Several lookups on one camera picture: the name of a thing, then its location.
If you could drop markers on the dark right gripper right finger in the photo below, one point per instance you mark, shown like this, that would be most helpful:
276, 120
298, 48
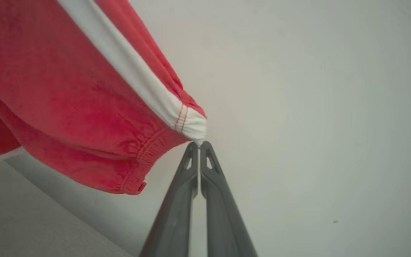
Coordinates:
219, 214

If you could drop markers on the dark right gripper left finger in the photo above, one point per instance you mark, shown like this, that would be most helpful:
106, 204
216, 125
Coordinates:
177, 214

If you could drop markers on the red shorts with white stripes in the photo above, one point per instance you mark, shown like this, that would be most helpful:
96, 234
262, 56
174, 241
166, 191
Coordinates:
66, 107

